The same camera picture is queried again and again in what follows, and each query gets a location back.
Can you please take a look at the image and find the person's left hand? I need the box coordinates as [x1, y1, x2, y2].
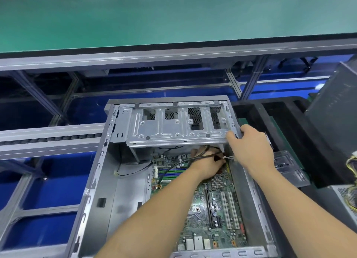
[190, 146, 227, 181]

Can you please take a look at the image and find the person's right hand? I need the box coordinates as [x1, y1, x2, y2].
[225, 124, 276, 178]

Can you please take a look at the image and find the black cable orange plug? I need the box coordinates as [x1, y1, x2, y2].
[156, 146, 225, 189]

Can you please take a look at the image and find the green motherboard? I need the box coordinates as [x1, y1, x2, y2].
[149, 148, 250, 252]

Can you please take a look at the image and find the grey metal computer case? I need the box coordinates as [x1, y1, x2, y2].
[64, 95, 280, 258]

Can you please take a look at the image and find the person's left forearm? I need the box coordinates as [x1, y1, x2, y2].
[95, 168, 210, 258]

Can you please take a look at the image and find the clear plastic screw tray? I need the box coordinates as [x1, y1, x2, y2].
[273, 150, 311, 188]

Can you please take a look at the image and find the green conveyor belt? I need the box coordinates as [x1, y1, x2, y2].
[0, 0, 357, 58]

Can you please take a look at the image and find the yellow black cable bundle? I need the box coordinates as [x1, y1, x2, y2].
[345, 152, 357, 211]

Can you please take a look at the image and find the grey flat metal rail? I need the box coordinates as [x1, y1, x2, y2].
[0, 123, 107, 160]

